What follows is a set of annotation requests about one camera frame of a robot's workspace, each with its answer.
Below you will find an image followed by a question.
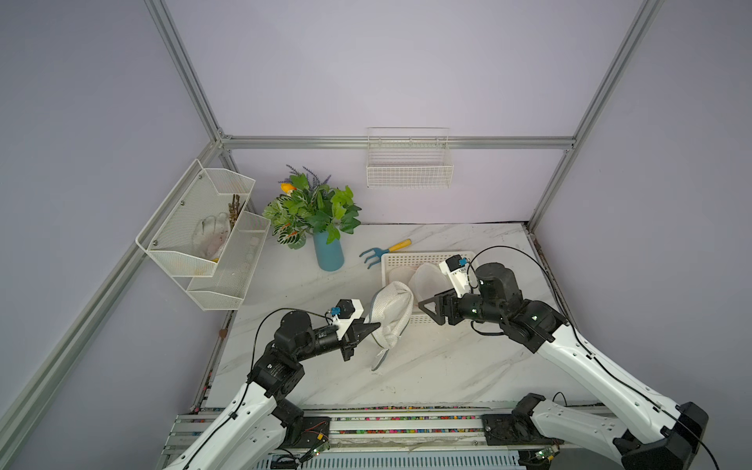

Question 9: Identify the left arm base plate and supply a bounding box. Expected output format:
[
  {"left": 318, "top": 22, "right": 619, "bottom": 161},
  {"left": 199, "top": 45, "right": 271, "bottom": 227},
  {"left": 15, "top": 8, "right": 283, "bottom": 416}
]
[{"left": 281, "top": 416, "right": 331, "bottom": 450}]

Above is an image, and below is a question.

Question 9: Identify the aluminium frame rail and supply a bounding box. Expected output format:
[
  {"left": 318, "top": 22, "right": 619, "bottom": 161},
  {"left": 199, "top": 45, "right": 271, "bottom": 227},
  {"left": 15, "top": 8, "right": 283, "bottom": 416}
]
[{"left": 222, "top": 136, "right": 576, "bottom": 150}]

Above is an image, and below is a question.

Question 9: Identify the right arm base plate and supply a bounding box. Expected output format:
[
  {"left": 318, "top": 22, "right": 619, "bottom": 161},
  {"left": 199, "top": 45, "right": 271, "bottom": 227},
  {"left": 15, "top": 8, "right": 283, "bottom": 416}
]
[{"left": 481, "top": 413, "right": 563, "bottom": 446}]

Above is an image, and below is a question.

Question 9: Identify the artificial green plant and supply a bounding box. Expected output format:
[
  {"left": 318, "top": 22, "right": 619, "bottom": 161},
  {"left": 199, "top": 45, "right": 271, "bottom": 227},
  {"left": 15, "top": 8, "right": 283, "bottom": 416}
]
[{"left": 262, "top": 166, "right": 362, "bottom": 250}]

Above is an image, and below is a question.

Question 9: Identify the teal vase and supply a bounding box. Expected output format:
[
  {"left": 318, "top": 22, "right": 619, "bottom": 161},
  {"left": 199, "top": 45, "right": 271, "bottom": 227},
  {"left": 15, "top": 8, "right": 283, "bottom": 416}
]
[{"left": 313, "top": 232, "right": 345, "bottom": 272}]

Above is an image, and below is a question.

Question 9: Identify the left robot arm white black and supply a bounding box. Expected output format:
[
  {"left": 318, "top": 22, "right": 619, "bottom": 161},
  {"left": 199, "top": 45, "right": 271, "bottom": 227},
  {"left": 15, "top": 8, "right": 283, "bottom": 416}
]
[{"left": 168, "top": 300, "right": 381, "bottom": 470}]

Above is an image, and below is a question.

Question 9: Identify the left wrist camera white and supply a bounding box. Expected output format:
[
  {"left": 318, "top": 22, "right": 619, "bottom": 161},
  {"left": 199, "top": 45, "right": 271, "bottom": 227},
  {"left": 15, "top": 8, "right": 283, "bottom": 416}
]
[{"left": 330, "top": 299, "right": 364, "bottom": 341}]

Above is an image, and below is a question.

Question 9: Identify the pink trimmed laundry bag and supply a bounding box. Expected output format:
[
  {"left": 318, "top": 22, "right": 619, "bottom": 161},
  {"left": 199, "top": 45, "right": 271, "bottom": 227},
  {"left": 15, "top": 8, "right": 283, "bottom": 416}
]
[{"left": 387, "top": 266, "right": 415, "bottom": 285}]

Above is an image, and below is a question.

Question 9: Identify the white mesh wall shelf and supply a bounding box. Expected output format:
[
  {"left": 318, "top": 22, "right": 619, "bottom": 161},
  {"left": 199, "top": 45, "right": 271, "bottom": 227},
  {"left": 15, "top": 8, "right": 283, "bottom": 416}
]
[{"left": 135, "top": 160, "right": 270, "bottom": 311}]

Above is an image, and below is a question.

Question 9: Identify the blue yellow garden fork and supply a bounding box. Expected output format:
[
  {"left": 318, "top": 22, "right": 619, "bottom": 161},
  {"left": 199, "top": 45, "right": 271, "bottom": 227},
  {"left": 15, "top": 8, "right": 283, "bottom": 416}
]
[{"left": 360, "top": 239, "right": 412, "bottom": 269}]

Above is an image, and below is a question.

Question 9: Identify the white wire wall basket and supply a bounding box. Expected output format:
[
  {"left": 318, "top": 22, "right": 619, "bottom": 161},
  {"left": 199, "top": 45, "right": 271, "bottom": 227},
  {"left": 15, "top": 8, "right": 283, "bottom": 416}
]
[{"left": 366, "top": 127, "right": 454, "bottom": 189}]

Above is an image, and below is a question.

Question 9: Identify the white plastic basket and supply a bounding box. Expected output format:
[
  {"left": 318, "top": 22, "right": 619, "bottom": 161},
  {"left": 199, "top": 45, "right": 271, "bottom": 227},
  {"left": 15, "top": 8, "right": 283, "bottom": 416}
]
[{"left": 380, "top": 251, "right": 475, "bottom": 315}]

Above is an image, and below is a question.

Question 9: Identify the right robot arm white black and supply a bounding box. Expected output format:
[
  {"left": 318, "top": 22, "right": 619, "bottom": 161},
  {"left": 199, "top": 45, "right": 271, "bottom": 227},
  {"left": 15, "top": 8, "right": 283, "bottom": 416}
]
[{"left": 418, "top": 256, "right": 709, "bottom": 469}]

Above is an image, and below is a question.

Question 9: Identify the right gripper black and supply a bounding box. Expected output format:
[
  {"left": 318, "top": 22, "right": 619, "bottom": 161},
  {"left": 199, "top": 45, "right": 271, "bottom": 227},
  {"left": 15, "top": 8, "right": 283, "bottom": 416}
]
[{"left": 419, "top": 285, "right": 504, "bottom": 325}]

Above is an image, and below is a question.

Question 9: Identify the clear glove in shelf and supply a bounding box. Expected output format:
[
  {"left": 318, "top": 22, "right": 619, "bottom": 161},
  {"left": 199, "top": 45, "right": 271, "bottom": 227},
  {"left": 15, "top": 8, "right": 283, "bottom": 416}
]
[{"left": 192, "top": 213, "right": 231, "bottom": 262}]

